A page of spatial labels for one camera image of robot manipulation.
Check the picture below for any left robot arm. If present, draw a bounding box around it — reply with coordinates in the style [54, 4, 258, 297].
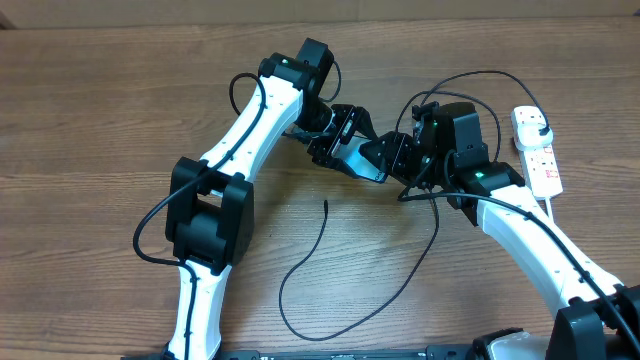
[165, 38, 386, 359]

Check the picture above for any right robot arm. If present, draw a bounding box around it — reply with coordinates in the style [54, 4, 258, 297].
[359, 102, 639, 359]

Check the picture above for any white power strip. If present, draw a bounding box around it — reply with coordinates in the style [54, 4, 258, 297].
[510, 106, 563, 200]

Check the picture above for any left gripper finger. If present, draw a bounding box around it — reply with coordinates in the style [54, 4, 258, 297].
[319, 152, 358, 179]
[355, 107, 378, 140]

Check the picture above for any black USB charging cable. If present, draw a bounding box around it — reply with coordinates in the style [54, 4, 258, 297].
[278, 70, 553, 343]

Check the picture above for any smartphone with blue screen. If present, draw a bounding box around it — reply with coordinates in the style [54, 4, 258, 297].
[334, 136, 387, 184]

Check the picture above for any white charger plug adapter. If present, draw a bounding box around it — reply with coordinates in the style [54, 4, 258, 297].
[514, 123, 554, 152]

